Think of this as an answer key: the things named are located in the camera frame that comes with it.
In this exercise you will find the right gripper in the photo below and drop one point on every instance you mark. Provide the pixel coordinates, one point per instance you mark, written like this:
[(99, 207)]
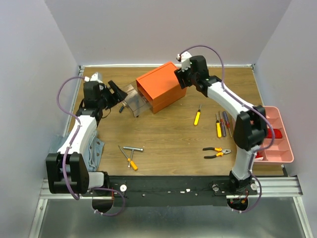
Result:
[(180, 78)]

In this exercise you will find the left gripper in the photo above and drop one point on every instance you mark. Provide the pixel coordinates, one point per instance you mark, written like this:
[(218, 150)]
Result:
[(119, 94)]

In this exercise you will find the clear top drawer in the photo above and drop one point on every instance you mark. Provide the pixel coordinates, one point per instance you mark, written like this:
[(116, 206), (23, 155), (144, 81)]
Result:
[(135, 101)]

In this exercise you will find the orange drawer cabinet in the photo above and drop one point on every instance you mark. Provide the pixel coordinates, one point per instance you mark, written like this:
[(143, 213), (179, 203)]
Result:
[(160, 86)]

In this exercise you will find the small yellow handled screwdriver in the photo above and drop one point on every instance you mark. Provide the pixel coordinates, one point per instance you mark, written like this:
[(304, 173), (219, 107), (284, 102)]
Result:
[(218, 128)]

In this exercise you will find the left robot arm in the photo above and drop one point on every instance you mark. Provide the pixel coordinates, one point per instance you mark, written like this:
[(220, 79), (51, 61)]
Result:
[(66, 170)]

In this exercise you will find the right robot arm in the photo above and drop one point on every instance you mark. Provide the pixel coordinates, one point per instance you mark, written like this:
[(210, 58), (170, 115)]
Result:
[(250, 127)]

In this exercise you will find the blue cloth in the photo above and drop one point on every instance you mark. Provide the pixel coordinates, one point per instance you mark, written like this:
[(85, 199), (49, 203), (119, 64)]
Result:
[(92, 153)]

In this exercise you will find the thin metal screwdriver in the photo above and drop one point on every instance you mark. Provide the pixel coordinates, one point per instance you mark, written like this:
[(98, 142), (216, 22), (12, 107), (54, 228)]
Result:
[(228, 127)]

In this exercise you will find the red item in tray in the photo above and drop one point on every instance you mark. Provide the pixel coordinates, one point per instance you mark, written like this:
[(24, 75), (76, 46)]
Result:
[(277, 133)]

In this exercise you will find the pink compartment tray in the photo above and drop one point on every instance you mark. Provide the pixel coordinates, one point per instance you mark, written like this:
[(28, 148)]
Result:
[(280, 152)]

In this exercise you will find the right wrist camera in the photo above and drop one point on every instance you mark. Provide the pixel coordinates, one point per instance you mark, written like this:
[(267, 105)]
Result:
[(184, 58)]

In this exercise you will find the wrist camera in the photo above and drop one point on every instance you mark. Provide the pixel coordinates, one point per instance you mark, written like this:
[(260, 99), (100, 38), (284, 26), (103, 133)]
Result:
[(97, 77), (184, 58)]

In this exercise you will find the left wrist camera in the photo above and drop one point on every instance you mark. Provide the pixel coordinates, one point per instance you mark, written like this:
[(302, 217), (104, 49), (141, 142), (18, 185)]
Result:
[(97, 77)]

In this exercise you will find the grey handled screwdriver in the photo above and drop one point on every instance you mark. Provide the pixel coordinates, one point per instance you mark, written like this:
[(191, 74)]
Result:
[(225, 117)]

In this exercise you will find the metal T-handle wrench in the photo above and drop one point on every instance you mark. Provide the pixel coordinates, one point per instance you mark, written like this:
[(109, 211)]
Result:
[(130, 160)]

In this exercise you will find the red handled screwdriver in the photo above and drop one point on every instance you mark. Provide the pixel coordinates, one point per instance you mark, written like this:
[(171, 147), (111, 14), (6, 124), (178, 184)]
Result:
[(221, 124)]

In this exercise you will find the orange handled screwdriver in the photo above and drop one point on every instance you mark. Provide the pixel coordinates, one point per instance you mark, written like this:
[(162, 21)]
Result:
[(126, 156)]

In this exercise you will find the orange handled pliers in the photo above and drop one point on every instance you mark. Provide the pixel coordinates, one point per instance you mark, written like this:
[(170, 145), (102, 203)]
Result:
[(219, 152)]

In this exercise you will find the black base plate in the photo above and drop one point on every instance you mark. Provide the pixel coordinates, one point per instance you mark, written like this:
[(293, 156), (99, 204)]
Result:
[(163, 191)]

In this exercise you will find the aluminium rail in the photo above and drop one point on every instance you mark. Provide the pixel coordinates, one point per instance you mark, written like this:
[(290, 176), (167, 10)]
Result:
[(271, 187)]

